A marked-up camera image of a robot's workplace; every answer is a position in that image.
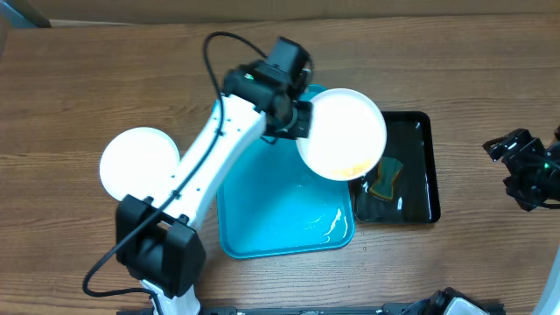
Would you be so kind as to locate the black rectangular water tray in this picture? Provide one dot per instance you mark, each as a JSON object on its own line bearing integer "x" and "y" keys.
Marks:
{"x": 416, "y": 198}

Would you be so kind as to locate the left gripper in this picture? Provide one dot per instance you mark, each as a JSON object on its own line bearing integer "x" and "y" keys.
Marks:
{"x": 304, "y": 130}

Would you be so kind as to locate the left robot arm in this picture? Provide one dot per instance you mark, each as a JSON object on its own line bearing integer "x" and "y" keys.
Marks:
{"x": 156, "y": 231}

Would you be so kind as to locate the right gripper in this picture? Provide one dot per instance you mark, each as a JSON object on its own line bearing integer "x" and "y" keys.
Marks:
{"x": 506, "y": 151}

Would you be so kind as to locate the teal plastic tray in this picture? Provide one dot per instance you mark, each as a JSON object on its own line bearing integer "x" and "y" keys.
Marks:
{"x": 271, "y": 203}

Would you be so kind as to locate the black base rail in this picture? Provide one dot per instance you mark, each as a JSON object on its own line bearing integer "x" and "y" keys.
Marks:
{"x": 447, "y": 301}

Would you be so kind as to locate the green and yellow sponge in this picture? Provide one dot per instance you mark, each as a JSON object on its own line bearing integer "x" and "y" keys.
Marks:
{"x": 387, "y": 173}

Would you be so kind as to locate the white plate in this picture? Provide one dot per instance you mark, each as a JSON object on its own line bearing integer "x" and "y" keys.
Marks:
{"x": 136, "y": 161}
{"x": 347, "y": 135}

